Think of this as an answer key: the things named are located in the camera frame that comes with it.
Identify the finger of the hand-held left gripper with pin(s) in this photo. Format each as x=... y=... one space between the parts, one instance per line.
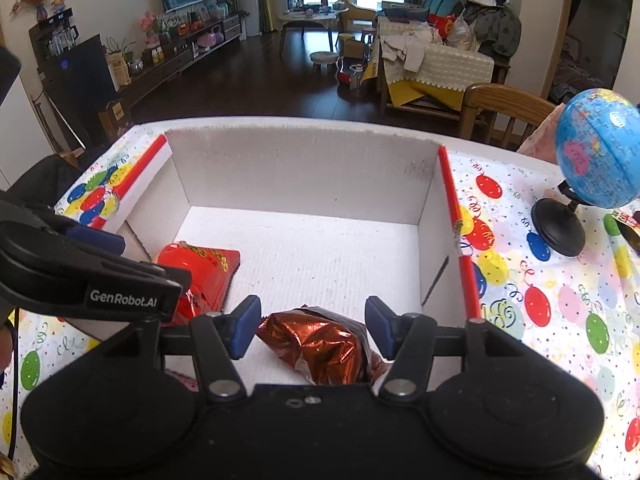
x=95 y=241

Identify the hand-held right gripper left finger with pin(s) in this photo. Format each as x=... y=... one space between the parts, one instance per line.
x=246 y=324

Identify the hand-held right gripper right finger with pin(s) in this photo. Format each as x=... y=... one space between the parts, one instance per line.
x=377 y=325

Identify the shiny red foil snack packet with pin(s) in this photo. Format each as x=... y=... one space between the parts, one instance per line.
x=320 y=342

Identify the red snack bag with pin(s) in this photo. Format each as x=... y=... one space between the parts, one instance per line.
x=210 y=272

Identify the red cardboard box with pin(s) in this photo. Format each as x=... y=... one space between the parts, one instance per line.
x=310 y=230

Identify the dark cloth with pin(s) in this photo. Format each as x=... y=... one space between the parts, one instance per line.
x=47 y=180

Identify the balloon print tablecloth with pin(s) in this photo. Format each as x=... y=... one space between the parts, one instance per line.
x=525 y=270

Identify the black cabinet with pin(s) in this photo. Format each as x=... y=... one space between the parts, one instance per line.
x=75 y=75

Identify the yellow paper bag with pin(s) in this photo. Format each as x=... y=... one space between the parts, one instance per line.
x=118 y=69

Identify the long wooden television cabinet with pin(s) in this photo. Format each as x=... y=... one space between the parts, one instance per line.
x=170 y=57

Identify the clear plastic bottle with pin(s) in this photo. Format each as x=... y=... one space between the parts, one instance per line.
x=357 y=81

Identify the pink cloth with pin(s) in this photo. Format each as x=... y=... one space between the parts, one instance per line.
x=542 y=135

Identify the wooden dining chair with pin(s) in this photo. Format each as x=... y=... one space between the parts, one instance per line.
x=505 y=107

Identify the dark brown snack packet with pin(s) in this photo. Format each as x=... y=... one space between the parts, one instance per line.
x=627 y=225

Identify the small round stool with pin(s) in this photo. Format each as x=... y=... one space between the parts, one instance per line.
x=322 y=60

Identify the blue desk globe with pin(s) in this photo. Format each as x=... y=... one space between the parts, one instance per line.
x=595 y=150

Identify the round coffee table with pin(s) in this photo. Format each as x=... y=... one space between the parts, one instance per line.
x=307 y=20

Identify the pile of clothes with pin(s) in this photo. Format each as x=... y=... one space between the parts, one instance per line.
x=492 y=20

